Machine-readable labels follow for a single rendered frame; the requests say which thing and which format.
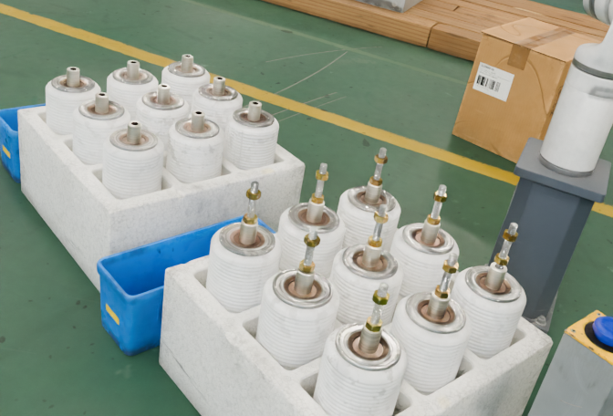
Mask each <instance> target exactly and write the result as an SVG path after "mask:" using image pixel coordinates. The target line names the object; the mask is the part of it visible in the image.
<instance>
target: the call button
mask: <svg viewBox="0 0 613 416"><path fill-rule="evenodd" d="M593 330H594V334H595V336H596V338H597V339H598V340H599V341H601V342H602V343H604V344H606V345H608V346H611V347H613V317H597V318H596V319H595V321H594V323H593Z"/></svg>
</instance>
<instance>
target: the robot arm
mask: <svg viewBox="0 0 613 416"><path fill-rule="evenodd" d="M583 6H584V9H585V11H586V13H587V14H588V15H589V16H591V17H593V18H595V19H596V20H598V21H600V22H602V23H604V24H606V25H608V26H610V28H609V30H608V32H607V34H606V36H605V38H604V40H603V41H602V42H601V43H600V44H596V43H587V44H583V45H580V46H579V47H578V48H577V50H576V52H575V55H574V57H573V60H572V62H571V65H570V68H569V70H568V73H567V75H566V80H565V83H564V86H563V88H562V91H561V93H560V96H559V99H558V102H557V104H556V108H555V111H554V114H553V116H552V119H551V121H550V124H549V127H548V129H547V132H546V135H545V138H544V141H543V144H542V147H541V150H540V152H539V154H538V160H539V161H540V162H541V163H542V164H543V165H545V166H546V168H548V169H550V170H552V171H554V172H557V173H560V174H563V175H566V176H570V177H577V178H585V177H588V176H590V175H591V174H592V173H593V171H594V169H595V167H596V164H597V160H598V158H599V155H600V153H601V152H602V149H603V147H604V144H605V142H606V139H607V137H608V134H609V131H610V129H611V127H612V124H613V0H583Z"/></svg>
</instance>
